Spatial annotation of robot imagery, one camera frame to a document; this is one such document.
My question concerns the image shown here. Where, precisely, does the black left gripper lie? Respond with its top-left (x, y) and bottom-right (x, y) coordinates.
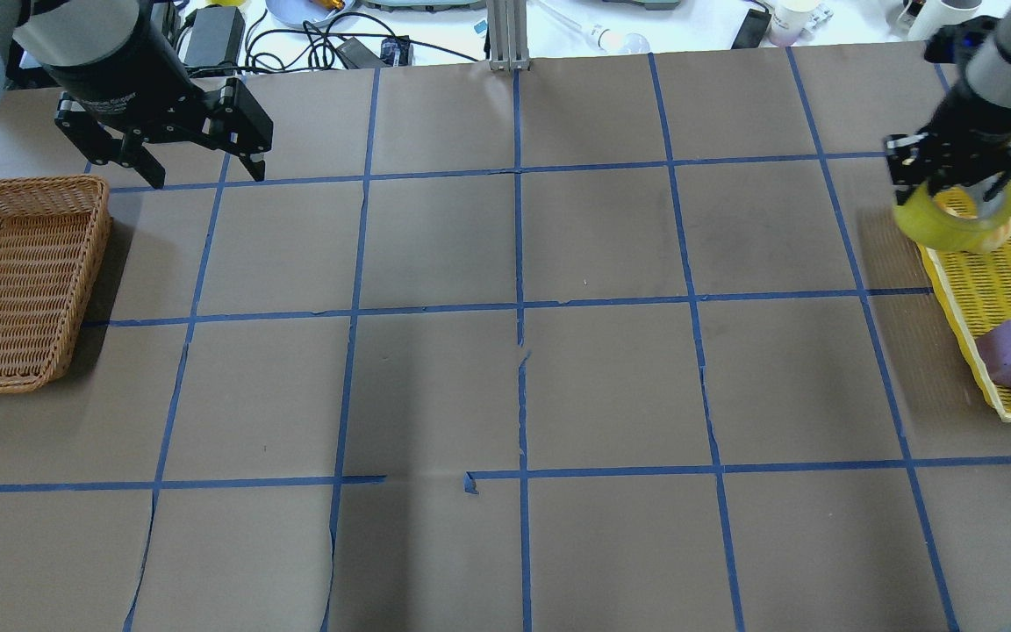
top-left (54, 77), bottom-right (274, 190)

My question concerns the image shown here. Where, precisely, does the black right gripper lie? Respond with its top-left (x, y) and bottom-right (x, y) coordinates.
top-left (883, 83), bottom-right (1011, 205)

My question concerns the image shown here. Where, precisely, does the yellow tape roll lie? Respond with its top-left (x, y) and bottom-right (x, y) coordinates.
top-left (893, 177), bottom-right (1011, 255)

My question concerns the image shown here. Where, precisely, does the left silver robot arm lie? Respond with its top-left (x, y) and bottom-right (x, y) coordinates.
top-left (0, 1), bottom-right (274, 189)

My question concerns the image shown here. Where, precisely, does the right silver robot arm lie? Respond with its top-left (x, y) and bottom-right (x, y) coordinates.
top-left (884, 8), bottom-right (1011, 205)

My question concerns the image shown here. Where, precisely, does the toy croissant bread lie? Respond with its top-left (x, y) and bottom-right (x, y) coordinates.
top-left (937, 188), bottom-right (1011, 255)

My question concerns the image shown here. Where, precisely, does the black power adapter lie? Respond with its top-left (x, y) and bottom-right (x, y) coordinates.
top-left (182, 4), bottom-right (246, 77)

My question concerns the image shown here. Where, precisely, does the blue plate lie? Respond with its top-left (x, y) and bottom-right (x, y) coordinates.
top-left (265, 0), bottom-right (357, 29)

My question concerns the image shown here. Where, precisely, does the brown wicker basket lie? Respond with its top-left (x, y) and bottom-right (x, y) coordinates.
top-left (0, 175), bottom-right (112, 395)

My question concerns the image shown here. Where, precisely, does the white paper cup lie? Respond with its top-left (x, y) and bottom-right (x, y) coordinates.
top-left (767, 0), bottom-right (820, 47)

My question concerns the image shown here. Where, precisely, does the aluminium frame post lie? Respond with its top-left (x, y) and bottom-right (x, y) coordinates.
top-left (485, 0), bottom-right (531, 72)

